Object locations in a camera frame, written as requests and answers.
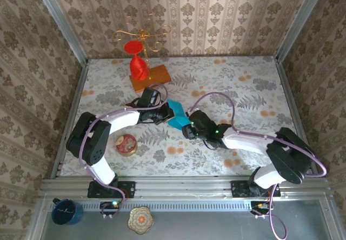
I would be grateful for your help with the flower-shaped patterned dish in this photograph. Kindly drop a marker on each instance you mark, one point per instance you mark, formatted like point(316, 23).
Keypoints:
point(140, 219)

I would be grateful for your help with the red wine glass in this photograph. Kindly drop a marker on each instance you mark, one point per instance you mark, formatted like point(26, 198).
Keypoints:
point(138, 67)

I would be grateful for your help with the aluminium frame post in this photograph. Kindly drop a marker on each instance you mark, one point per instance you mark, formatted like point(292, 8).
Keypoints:
point(60, 21)
point(300, 21)

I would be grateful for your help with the aluminium table side rail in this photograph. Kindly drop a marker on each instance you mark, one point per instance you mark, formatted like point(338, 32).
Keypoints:
point(291, 102)
point(76, 99)

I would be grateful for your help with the aluminium front rail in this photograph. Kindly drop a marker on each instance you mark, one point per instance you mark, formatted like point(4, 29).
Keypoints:
point(183, 187)

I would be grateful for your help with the dark blue mug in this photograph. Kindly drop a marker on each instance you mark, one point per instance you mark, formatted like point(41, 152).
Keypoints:
point(66, 213)

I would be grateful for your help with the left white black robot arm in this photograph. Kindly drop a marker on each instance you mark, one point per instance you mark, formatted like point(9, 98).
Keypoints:
point(124, 119)

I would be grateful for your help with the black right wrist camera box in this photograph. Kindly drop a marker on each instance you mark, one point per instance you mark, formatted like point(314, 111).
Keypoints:
point(201, 121)

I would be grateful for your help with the blue cloth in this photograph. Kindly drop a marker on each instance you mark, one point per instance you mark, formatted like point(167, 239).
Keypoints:
point(178, 107)

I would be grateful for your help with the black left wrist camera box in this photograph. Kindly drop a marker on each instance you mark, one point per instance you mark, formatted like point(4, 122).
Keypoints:
point(150, 97)

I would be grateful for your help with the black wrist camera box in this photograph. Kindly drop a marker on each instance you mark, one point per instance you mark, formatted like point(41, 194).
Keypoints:
point(201, 121)
point(150, 97)

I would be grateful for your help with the round red gold tin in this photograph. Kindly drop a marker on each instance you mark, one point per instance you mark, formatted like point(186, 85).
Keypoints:
point(127, 145)

